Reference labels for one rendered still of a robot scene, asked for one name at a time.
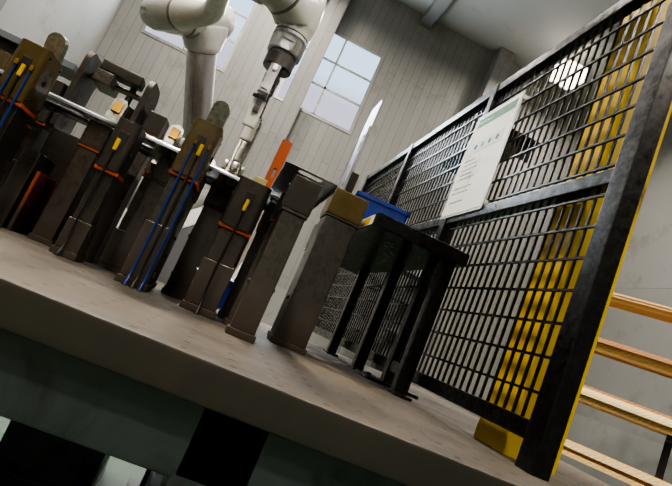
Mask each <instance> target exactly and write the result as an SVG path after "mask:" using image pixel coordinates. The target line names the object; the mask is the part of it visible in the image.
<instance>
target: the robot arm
mask: <svg viewBox="0 0 672 486"><path fill-rule="evenodd" d="M229 1H230V0H144V1H143V2H142V3H141V5H140V9H139V14H140V17H141V19H142V21H143V22H144V23H145V24H146V25H147V26H148V27H149V28H151V29H153V30H155V31H161V32H165V33H169V34H173V35H178V36H182V39H183V44H184V46H185V48H186V49H187V55H186V73H185V90H184V108H183V125H182V128H183V130H184V133H183V137H182V138H186V136H187V134H188V132H189V130H190V128H191V126H192V121H194V120H195V118H196V117H200V118H202V119H204V120H206V119H207V117H208V115H209V113H210V111H211V108H212V106H213V94H214V81H215V69H216V56H217V54H219V53H220V51H221V50H222V47H223V45H224V43H225V40H226V38H228V37H230V36H231V34H232V33H233V32H234V30H235V27H236V17H235V13H234V11H233V9H232V8H231V7H230V6H229V5H228V4H229ZM252 1H254V2H256V3H258V4H259V5H264V6H265V7H266V8H267V9H268V10H269V12H270V13H271V15H272V17H273V20H274V23H275V24H276V27H275V30H274V31H273V34H272V36H271V38H270V42H269V44H268V48H267V50H268V52H267V54H266V56H265V58H264V60H263V66H264V68H265V69H266V70H267V72H265V74H264V77H263V80H262V83H261V85H260V87H259V88H258V90H257V93H256V92H254V93H253V95H252V96H254V97H256V98H254V99H253V101H252V103H251V105H250V107H249V109H248V111H247V114H246V116H245V118H244V120H243V122H242V124H244V125H245V127H244V129H243V131H242V134H241V136H240V139H242V140H244V141H247V142H249V143H251V141H252V139H253V136H254V134H255V132H256V130H257V128H258V126H259V123H260V121H262V122H263V120H264V119H263V118H262V115H263V113H264V111H265V108H266V106H267V104H268V102H269V99H270V97H272V96H273V94H274V91H275V89H276V88H277V87H278V84H279V81H280V79H281V78H288V77H290V75H291V73H292V71H293V69H294V66H295V65H298V64H299V62H300V60H301V58H302V56H303V53H304V51H305V50H306V48H307V45H308V43H309V42H310V41H311V40H312V39H313V37H314V36H315V34H316V32H317V30H318V28H319V26H320V24H321V21H322V18H323V16H324V12H325V8H326V2H327V0H252ZM210 187H211V186H210V185H208V184H205V185H204V188H203V190H202V192H201V194H200V196H199V198H198V200H197V202H196V203H195V204H193V206H192V208H191V210H193V209H196V208H200V207H202V206H203V203H204V200H205V198H206V196H207V194H208V192H209V189H210Z"/></svg>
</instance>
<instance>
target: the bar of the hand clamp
mask: <svg viewBox="0 0 672 486"><path fill-rule="evenodd" d="M261 126H262V122H261V121H260V123H259V126H258V128H257V130H256V132H255V134H254V136H253V139H252V141H251V143H249V142H247V141H244V140H242V139H240V140H239V142H238V144H237V146H236V148H235V150H234V152H233V154H232V156H231V158H230V160H229V162H228V164H227V166H226V168H225V171H228V170H229V167H230V165H231V164H232V162H233V161H235V162H237V163H240V164H239V166H238V168H237V171H236V173H235V175H236V176H238V174H239V172H240V170H241V168H242V166H243V164H244V162H245V160H246V157H247V155H248V153H249V151H250V149H251V147H252V145H253V143H254V141H255V139H256V137H257V135H258V133H259V130H260V128H261Z"/></svg>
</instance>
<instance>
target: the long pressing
mask: <svg viewBox="0 0 672 486"><path fill-rule="evenodd" d="M47 98H49V99H51V100H53V101H55V102H57V103H59V104H57V103H55V102H53V101H51V100H49V99H47ZM47 98H46V100H45V101H44V103H43V105H44V109H46V110H48V111H52V112H56V113H61V114H64V115H67V116H69V117H71V118H73V119H75V120H78V121H80V122H82V123H84V124H86V125H87V124H88V122H89V121H90V119H94V120H96V121H98V122H100V123H103V124H105V125H107V126H109V127H111V128H112V129H113V130H114V128H115V126H116V124H117V122H115V121H113V120H111V119H108V118H106V117H104V116H102V115H100V114H98V113H95V112H93V111H91V110H89V109H87V108H85V107H83V106H80V105H78V104H76V103H74V102H72V101H70V100H67V99H65V98H63V97H61V96H59V95H57V94H55V93H52V92H49V94H48V96H47ZM60 104H62V105H64V106H62V105H60ZM65 106H66V107H65ZM67 107H68V108H67ZM74 110H75V111H74ZM76 111H77V112H76ZM78 112H79V113H78ZM143 142H144V143H146V144H148V145H150V146H152V147H150V146H148V145H146V144H144V143H142V145H141V147H140V149H139V151H138V152H140V153H141V154H143V155H145V156H147V157H149V158H151V159H153V160H155V161H157V162H158V160H159V158H160V156H161V155H162V154H163V155H165V156H167V155H168V153H170V154H173V155H175V156H177V154H178V152H179V150H180V149H178V148H176V147H174V146H172V145H170V144H167V143H165V142H163V141H161V140H159V139H157V138H155V137H152V136H150V135H148V134H146V137H145V139H144V141H143ZM157 144H158V145H157ZM214 179H216V180H218V181H221V182H222V179H225V180H226V181H225V184H227V185H229V186H231V187H233V186H234V184H236V185H237V183H238V181H239V179H240V177H238V176H236V175H234V174H232V173H230V172H228V171H225V170H223V169H221V168H219V167H217V166H215V165H213V164H211V165H210V167H209V169H208V171H207V174H206V183H205V184H208V185H210V186H211V185H212V183H213V181H214ZM279 197H280V196H279V195H277V194H275V193H273V192H271V194H270V196H269V198H268V200H267V202H266V207H267V206H268V204H269V203H270V202H273V203H275V204H276V203H277V201H278V199H279ZM266 207H265V209H266ZM265 209H263V210H264V211H265Z"/></svg>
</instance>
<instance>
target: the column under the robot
mask: <svg viewBox="0 0 672 486"><path fill-rule="evenodd" d="M109 458H110V456H109V455H107V454H104V453H101V452H98V451H96V450H93V449H90V448H87V447H84V446H82V445H79V444H76V443H73V442H71V441H68V440H65V439H62V438H60V437H57V436H54V435H51V434H49V433H46V432H43V431H40V430H37V429H35V428H32V427H29V426H26V425H24V424H21V423H18V422H15V421H13V420H11V421H10V423H9V425H8V427H7V429H6V431H5V433H4V435H3V437H2V439H1V441H0V473H1V474H4V475H6V476H9V477H12V478H15V479H18V480H21V481H24V482H27V483H30V484H32V485H35V486H95V485H96V484H97V482H98V480H99V479H100V477H101V476H102V474H103V472H104V471H105V469H106V467H107V466H106V465H107V462H108V460H109Z"/></svg>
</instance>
